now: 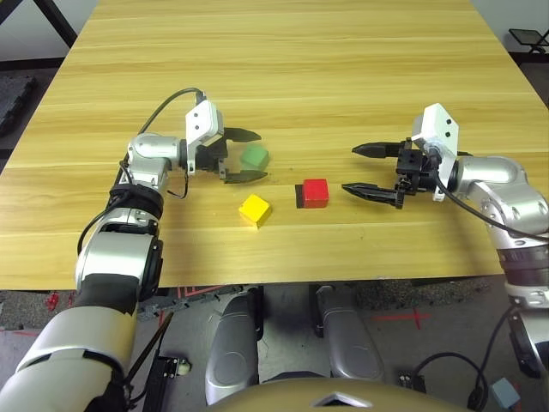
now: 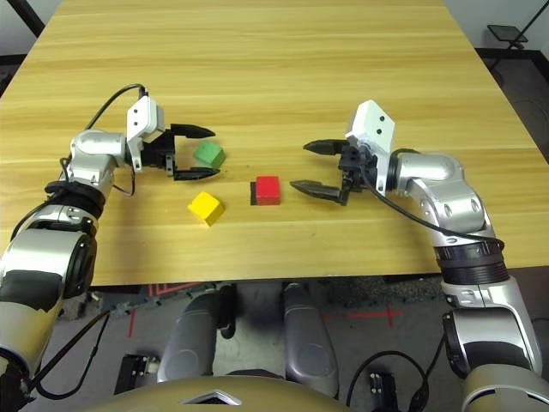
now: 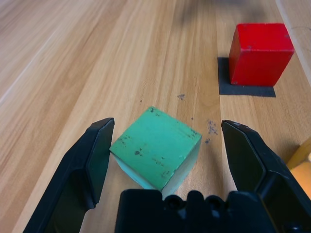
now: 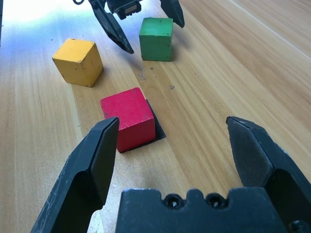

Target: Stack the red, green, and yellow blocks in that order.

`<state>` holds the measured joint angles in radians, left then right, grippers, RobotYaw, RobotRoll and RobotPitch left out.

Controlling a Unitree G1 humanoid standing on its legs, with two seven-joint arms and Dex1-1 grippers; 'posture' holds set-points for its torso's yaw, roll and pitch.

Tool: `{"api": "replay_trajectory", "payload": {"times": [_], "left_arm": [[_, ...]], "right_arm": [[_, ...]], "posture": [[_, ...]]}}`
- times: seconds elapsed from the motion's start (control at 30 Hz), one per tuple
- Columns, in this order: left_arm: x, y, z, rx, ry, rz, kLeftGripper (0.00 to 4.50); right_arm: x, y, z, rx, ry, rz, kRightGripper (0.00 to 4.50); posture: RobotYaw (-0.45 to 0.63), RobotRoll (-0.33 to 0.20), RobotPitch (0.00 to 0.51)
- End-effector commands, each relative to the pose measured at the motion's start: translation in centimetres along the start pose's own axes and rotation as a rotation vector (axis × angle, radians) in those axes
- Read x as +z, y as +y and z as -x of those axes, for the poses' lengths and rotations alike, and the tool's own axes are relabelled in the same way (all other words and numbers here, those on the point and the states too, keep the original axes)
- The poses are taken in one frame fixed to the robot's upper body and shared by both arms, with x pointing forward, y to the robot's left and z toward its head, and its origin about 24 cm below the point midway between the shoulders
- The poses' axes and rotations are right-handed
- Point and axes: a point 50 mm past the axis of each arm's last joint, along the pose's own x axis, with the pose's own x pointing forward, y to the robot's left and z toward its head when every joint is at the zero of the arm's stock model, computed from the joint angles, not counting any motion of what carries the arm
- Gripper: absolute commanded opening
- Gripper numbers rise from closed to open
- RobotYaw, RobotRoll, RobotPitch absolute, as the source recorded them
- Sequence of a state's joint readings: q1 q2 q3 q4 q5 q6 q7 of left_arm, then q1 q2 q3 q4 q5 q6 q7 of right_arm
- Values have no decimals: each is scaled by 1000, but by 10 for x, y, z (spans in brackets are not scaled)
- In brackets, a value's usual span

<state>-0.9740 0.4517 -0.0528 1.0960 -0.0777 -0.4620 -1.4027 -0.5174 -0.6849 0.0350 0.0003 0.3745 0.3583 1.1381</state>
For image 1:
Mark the yellow cube block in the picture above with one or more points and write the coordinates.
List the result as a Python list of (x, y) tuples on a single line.
[(254, 209)]

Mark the black tray on stand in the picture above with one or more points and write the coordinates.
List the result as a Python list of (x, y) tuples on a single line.
[(529, 36)]

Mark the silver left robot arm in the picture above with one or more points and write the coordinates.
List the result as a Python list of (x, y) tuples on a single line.
[(150, 150)]

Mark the tan robot torso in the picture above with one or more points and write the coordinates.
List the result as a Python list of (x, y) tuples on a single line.
[(334, 395)]

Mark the black rail with caster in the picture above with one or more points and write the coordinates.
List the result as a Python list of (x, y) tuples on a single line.
[(161, 382)]

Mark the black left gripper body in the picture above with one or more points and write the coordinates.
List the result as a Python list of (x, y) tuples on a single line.
[(211, 158)]

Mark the grey robot left leg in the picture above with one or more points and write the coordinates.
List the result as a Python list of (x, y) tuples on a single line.
[(233, 343)]

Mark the black mat with red lines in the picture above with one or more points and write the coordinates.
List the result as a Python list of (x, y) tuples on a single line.
[(193, 291)]

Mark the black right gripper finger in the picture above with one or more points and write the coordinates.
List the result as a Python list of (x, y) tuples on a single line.
[(373, 193), (377, 150)]

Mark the grey robot right leg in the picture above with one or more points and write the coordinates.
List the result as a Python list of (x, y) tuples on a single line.
[(351, 339)]

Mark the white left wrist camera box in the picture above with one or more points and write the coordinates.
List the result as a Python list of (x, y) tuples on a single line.
[(202, 122)]

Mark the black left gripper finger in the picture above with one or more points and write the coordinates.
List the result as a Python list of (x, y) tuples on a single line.
[(242, 177), (242, 135)]

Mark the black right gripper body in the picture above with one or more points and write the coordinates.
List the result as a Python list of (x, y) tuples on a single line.
[(414, 169)]

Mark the grey speckled foam mat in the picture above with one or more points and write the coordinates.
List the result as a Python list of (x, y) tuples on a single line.
[(429, 294), (21, 309)]

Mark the black table frame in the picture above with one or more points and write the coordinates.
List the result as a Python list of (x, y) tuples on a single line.
[(60, 23)]

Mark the black foam floor mat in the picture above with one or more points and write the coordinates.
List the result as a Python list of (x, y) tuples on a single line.
[(13, 103)]

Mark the grey robot leg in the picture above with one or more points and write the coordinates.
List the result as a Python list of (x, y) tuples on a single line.
[(233, 343), (351, 339)]

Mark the red cube block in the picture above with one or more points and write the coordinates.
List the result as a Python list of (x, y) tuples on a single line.
[(316, 193)]

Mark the small black floor box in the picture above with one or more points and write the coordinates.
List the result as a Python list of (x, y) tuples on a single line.
[(412, 381)]

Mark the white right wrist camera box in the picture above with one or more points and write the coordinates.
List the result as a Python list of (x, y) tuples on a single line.
[(437, 124)]

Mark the red cross floor tape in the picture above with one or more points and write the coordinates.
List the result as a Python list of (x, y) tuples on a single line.
[(417, 318)]

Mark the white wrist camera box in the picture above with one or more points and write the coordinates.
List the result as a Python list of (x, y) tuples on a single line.
[(202, 122), (437, 124)]

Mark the small grey box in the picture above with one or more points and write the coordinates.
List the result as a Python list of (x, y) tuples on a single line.
[(506, 392)]

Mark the green cube block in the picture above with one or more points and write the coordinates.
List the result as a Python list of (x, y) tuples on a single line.
[(254, 156)]

